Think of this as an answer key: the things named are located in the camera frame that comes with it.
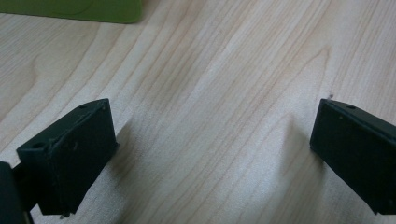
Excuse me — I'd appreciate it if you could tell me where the green plastic board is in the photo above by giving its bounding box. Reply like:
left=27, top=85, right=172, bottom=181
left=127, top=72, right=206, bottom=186
left=0, top=0, right=144, bottom=24

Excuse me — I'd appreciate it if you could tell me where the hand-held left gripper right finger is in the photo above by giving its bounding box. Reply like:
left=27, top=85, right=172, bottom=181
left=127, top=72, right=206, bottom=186
left=309, top=98, right=396, bottom=216

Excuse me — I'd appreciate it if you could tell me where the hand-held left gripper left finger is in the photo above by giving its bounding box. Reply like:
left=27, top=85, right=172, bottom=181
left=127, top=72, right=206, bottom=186
left=16, top=98, right=120, bottom=218

